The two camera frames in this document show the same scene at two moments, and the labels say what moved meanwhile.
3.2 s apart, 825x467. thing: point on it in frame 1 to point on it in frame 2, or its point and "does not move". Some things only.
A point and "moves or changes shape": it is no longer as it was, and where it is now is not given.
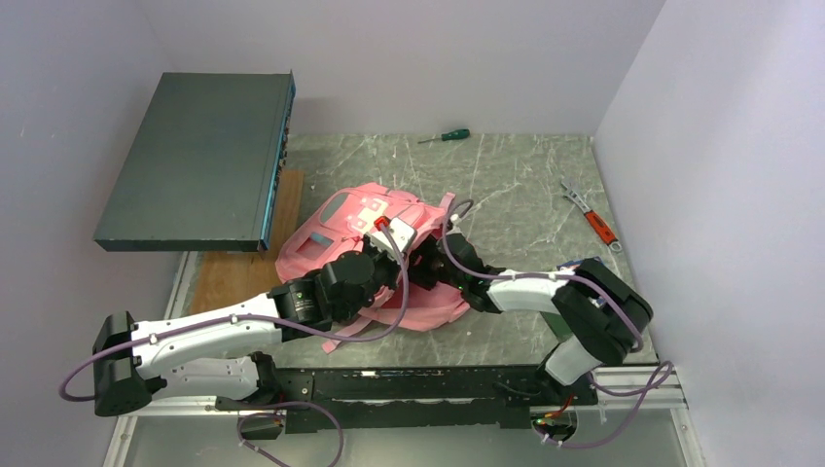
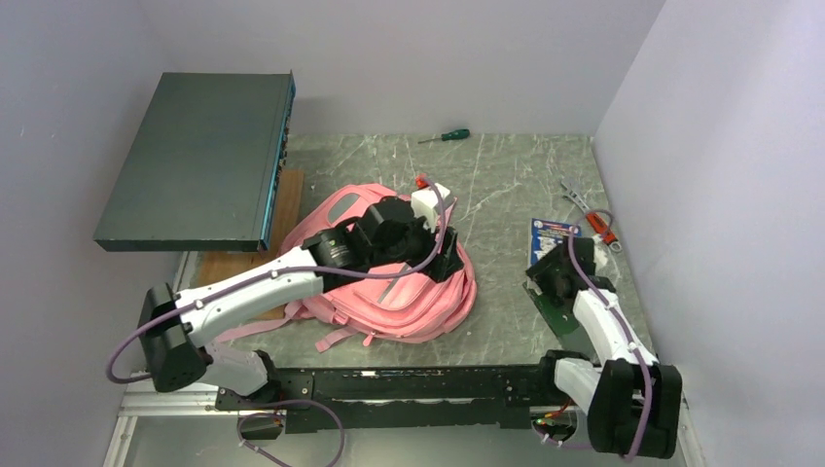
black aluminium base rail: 423,398 does not move
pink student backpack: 391,223 moves or changes shape
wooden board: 229,278 does not move
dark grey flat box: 206,170 does not move
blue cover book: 572,265 moves or changes shape
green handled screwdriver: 458,134 does not move
